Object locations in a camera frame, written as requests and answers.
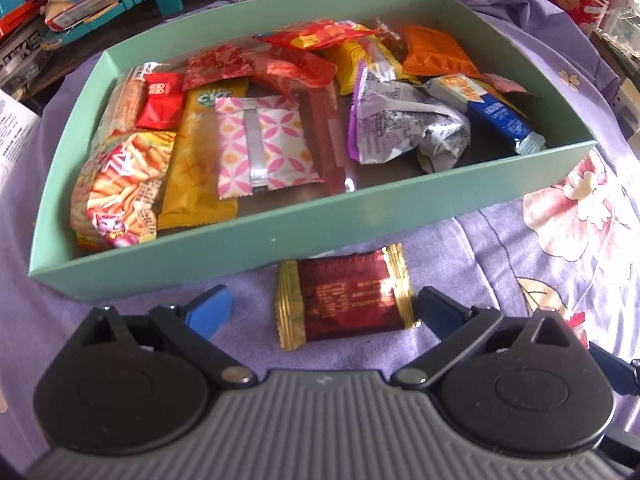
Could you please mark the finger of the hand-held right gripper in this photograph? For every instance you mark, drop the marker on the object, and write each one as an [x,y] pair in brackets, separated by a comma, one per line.
[617,372]

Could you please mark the red orange stick snack packet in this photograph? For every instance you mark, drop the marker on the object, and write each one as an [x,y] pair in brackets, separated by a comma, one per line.
[120,185]

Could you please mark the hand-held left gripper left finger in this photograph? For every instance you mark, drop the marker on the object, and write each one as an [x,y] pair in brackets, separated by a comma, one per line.
[210,312]

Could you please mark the long clear pink packet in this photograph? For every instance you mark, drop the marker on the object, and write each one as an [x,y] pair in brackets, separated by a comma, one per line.
[330,150]

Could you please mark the purple silver packet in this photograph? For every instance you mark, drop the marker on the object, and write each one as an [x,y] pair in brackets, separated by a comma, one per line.
[400,120]

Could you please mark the black lettered box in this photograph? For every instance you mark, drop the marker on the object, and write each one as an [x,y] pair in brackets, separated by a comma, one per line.
[20,50]

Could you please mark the mint green cardboard box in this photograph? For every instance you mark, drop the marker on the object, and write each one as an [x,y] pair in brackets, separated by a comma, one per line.
[200,255]

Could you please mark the yellow green-label packet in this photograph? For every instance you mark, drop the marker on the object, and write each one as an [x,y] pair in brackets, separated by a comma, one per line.
[195,175]

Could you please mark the shiny red packet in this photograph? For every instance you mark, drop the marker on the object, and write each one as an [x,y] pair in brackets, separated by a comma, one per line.
[295,70]

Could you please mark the clear rice cracker packet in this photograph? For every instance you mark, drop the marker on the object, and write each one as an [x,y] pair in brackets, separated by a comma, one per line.
[127,105]

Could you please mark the pink patterned packet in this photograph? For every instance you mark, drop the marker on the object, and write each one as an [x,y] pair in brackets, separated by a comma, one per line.
[280,135]

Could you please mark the small plain red packet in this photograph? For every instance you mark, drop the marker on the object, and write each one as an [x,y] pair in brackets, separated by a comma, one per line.
[160,100]

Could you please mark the dark brown gold-edged packet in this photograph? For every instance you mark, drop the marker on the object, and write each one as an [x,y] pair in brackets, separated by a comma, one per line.
[345,295]

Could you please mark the yellow striped packet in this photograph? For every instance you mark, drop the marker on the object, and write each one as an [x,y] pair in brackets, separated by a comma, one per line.
[350,60]

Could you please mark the white printed instruction sheet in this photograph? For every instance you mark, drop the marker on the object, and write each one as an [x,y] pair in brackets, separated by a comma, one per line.
[15,130]

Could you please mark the purple floral cloth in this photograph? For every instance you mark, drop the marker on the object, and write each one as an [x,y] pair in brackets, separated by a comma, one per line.
[500,240]

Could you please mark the red patterned packet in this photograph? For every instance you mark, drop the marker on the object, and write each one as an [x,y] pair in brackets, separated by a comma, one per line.
[215,65]

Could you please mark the pale pink packet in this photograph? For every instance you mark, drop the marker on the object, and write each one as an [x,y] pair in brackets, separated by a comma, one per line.
[502,82]

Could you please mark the blue white cracker packet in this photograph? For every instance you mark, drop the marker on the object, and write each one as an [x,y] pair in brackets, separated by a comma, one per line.
[495,110]

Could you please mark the red rainbow candy packet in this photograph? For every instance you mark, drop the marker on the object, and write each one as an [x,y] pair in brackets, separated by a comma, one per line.
[315,35]

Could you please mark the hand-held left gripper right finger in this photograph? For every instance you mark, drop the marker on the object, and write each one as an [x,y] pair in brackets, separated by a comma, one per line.
[440,310]

